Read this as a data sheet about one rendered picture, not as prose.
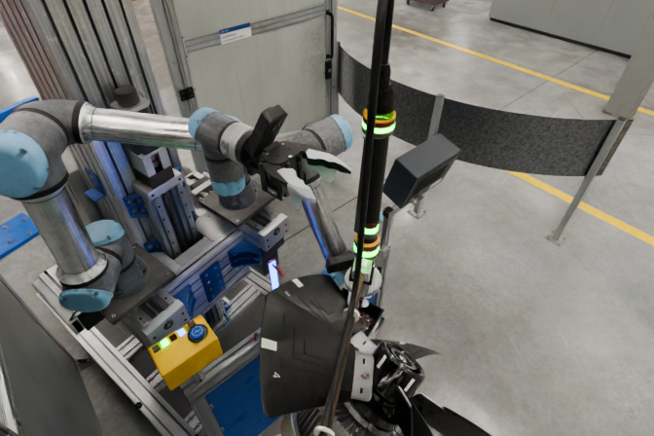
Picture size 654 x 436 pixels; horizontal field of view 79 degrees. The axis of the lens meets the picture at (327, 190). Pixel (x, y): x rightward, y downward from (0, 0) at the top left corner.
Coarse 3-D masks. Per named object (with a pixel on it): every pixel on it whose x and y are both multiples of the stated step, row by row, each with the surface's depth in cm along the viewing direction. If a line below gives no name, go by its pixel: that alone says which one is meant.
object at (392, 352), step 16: (384, 352) 85; (400, 352) 91; (384, 368) 83; (400, 368) 82; (416, 368) 89; (384, 384) 82; (400, 384) 82; (416, 384) 83; (352, 400) 84; (384, 400) 84; (368, 416) 81; (384, 416) 83
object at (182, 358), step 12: (204, 324) 111; (168, 336) 108; (204, 336) 108; (216, 336) 109; (168, 348) 105; (180, 348) 105; (192, 348) 105; (204, 348) 106; (216, 348) 110; (156, 360) 103; (168, 360) 103; (180, 360) 103; (192, 360) 105; (204, 360) 109; (168, 372) 101; (180, 372) 104; (192, 372) 108; (168, 384) 103
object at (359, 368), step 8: (360, 352) 83; (360, 360) 83; (368, 360) 84; (360, 368) 82; (368, 368) 84; (360, 376) 82; (352, 384) 80; (360, 384) 81; (368, 384) 82; (352, 392) 79; (368, 392) 82; (368, 400) 81
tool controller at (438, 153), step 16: (432, 144) 147; (448, 144) 149; (400, 160) 139; (416, 160) 141; (432, 160) 142; (448, 160) 145; (400, 176) 142; (416, 176) 136; (432, 176) 144; (384, 192) 152; (400, 192) 145; (416, 192) 145; (400, 208) 150
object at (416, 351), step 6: (378, 342) 120; (396, 342) 121; (408, 348) 112; (414, 348) 112; (420, 348) 114; (426, 348) 117; (414, 354) 106; (420, 354) 106; (426, 354) 107; (432, 354) 110
